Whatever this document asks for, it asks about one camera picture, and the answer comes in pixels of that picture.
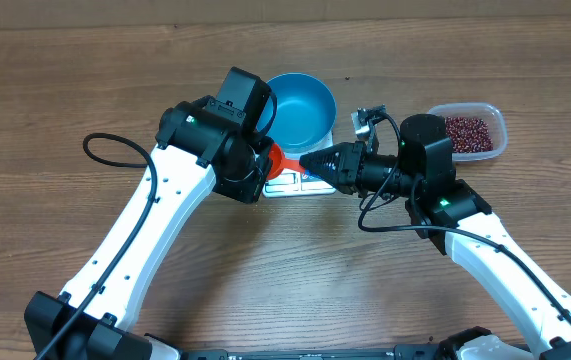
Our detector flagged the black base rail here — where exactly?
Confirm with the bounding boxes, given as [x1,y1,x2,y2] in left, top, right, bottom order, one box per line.
[116,335,533,360]

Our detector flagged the white digital kitchen scale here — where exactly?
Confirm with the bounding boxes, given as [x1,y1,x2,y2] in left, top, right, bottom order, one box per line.
[262,131,336,198]

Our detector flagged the red scoop with blue handle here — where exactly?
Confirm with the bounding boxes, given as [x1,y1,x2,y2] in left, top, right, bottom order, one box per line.
[266,143,306,180]

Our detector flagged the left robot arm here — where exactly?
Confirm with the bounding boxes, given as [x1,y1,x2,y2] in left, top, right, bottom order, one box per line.
[24,67,276,360]

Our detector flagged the left black cable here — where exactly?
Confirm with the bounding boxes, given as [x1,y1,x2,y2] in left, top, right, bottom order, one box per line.
[32,131,160,360]

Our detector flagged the black cable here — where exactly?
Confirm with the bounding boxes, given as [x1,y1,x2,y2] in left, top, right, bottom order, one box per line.
[357,110,571,360]
[32,131,160,360]

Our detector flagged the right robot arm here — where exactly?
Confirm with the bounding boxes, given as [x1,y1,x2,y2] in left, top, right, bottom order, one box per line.
[300,114,571,359]

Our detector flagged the blue metal bowl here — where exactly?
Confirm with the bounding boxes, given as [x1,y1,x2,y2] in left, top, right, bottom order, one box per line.
[267,73,337,158]

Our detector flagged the right black cable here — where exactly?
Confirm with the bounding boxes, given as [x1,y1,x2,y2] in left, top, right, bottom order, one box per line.
[357,110,571,360]

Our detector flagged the clear plastic food container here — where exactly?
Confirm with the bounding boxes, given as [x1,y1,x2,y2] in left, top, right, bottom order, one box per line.
[428,102,509,162]

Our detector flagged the red beans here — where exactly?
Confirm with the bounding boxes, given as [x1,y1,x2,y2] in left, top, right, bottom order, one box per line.
[445,117,494,154]

